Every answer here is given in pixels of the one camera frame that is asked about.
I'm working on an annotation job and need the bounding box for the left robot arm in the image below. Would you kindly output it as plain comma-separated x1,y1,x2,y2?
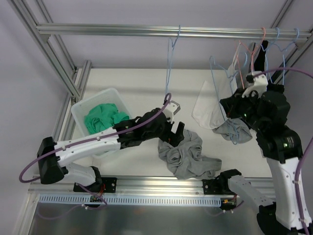
37,108,185,191

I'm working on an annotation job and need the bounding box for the grey tank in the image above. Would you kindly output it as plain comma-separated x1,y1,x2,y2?
212,118,252,144
158,129,222,180

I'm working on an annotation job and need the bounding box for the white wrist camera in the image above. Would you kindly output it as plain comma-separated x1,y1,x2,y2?
162,100,181,123
242,71,268,98

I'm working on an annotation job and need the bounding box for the white tank top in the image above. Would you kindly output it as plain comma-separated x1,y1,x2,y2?
191,52,243,130

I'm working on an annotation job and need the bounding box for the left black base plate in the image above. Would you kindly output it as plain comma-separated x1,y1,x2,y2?
85,177,117,193

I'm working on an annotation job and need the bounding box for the blue wire hanger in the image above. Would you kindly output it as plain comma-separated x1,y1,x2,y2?
165,25,181,94
209,56,238,130

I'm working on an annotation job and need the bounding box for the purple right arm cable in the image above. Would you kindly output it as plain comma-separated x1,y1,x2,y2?
254,68,313,235

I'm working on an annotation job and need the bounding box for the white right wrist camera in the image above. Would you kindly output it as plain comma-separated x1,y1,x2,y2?
242,71,268,98

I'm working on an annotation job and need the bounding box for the black tank top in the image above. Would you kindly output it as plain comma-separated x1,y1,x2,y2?
249,40,285,94

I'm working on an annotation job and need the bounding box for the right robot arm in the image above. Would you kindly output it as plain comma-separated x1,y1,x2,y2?
217,89,313,235

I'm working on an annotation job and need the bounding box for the green tank top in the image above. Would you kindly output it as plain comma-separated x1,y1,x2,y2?
84,103,130,135

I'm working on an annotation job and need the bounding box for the blue hanger far right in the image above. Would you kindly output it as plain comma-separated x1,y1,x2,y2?
278,26,301,85

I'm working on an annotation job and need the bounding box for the blue hanger with black top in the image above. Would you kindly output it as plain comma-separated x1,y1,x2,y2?
248,27,280,72

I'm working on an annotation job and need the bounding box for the white plastic basket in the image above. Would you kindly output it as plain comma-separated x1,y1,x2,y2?
70,88,134,159

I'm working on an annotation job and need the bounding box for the aluminium frame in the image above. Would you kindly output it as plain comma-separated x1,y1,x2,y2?
7,0,313,235

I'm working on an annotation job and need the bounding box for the white slotted cable duct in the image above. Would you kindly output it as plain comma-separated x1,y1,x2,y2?
39,194,222,207

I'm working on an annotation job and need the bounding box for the pink wire hanger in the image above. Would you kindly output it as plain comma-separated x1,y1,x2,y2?
232,27,267,88

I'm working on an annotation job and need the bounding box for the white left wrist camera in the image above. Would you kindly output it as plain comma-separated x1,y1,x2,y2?
162,100,181,123

